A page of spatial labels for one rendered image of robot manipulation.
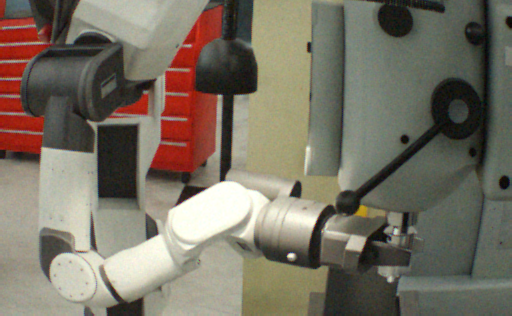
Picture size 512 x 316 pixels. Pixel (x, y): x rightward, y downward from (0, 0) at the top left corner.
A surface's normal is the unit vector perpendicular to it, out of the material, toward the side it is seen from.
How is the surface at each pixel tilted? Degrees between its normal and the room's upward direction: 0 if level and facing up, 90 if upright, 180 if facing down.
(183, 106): 90
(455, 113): 90
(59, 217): 75
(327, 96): 90
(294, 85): 90
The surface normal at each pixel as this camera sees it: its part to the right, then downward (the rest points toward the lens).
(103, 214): 0.22, 0.32
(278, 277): -0.07, 0.24
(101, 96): 0.93, 0.09
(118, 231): 0.23, 0.09
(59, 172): -0.11, -0.02
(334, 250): -0.46, 0.20
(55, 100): -0.36, -0.04
